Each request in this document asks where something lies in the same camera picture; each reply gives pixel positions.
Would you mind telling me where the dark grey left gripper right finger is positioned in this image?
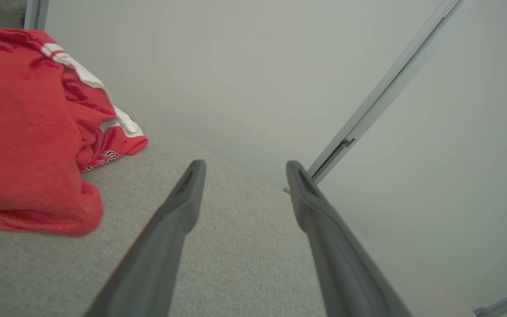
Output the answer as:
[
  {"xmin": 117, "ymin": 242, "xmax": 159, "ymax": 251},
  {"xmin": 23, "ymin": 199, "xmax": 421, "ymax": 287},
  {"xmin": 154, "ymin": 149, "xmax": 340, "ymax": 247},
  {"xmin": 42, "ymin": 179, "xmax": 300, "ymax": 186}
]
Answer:
[{"xmin": 286, "ymin": 160, "xmax": 413, "ymax": 317}]

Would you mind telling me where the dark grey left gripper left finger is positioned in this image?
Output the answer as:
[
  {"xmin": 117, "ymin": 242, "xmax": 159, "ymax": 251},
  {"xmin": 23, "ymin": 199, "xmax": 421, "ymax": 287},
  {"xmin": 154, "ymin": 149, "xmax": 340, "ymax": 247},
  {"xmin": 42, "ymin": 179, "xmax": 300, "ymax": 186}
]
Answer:
[{"xmin": 84, "ymin": 159, "xmax": 207, "ymax": 317}]

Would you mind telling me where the red t-shirt with white sleeves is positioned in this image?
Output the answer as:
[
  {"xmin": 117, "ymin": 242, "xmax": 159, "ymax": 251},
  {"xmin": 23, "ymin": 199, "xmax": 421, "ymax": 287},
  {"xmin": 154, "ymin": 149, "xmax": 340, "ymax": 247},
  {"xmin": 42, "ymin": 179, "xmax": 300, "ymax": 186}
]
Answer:
[{"xmin": 0, "ymin": 29, "xmax": 104, "ymax": 237}]

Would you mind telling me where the white round container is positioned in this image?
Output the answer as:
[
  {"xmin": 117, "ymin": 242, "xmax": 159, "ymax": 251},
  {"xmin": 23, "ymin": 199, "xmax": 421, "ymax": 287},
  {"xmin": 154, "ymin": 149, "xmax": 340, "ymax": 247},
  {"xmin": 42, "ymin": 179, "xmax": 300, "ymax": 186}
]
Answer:
[{"xmin": 0, "ymin": 0, "xmax": 26, "ymax": 28}]

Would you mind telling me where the grey double partition post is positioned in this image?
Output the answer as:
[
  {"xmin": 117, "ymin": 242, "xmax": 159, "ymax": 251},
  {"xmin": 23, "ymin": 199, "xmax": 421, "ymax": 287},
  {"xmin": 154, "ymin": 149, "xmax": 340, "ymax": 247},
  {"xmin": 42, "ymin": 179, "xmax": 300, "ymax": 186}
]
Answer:
[{"xmin": 283, "ymin": 0, "xmax": 472, "ymax": 194}]

